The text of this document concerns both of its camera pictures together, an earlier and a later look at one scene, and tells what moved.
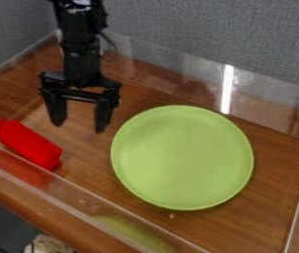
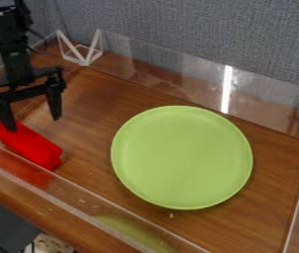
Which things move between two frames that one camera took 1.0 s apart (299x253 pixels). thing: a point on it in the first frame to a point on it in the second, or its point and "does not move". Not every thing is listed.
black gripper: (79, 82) to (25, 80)
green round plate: (182, 157) does not move
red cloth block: (22, 139) does not move
